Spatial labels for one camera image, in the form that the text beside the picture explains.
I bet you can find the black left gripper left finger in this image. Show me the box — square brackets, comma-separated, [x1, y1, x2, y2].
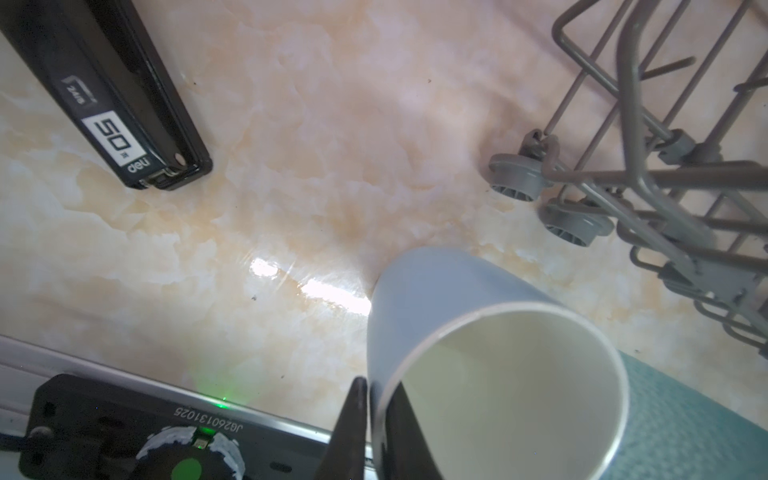
[314, 376, 368, 480]

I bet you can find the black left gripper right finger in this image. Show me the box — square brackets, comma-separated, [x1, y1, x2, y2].
[382, 383, 443, 480]

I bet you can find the white blue ceramic mug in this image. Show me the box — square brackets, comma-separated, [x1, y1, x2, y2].
[367, 247, 629, 479]

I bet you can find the teal translucent cup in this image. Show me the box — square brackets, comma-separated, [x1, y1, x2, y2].
[602, 354, 767, 479]

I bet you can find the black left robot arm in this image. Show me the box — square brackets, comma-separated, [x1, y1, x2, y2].
[1, 374, 368, 479]

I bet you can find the black stapler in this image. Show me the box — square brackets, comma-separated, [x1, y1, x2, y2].
[1, 1, 213, 190]

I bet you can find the grey wire dish rack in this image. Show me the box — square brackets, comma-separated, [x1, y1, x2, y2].
[487, 1, 767, 355]

